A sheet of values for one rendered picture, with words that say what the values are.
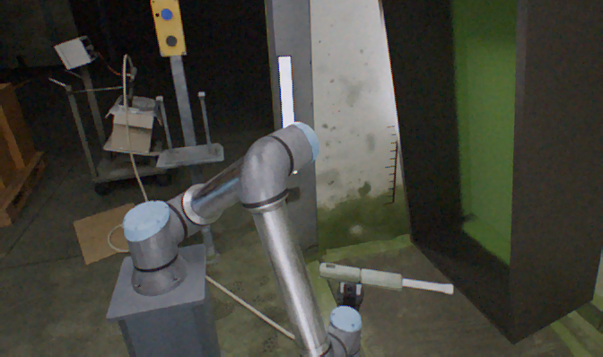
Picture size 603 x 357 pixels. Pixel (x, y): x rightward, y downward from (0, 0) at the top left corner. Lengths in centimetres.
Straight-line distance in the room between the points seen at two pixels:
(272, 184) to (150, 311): 71
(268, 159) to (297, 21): 109
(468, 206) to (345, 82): 86
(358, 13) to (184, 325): 152
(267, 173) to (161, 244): 60
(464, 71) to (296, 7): 79
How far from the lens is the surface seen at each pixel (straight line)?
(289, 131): 94
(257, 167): 86
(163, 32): 197
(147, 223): 130
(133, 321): 145
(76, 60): 355
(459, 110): 170
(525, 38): 93
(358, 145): 210
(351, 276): 147
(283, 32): 184
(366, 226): 239
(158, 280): 141
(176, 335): 150
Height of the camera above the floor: 157
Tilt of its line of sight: 24 degrees down
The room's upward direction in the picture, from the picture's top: 2 degrees counter-clockwise
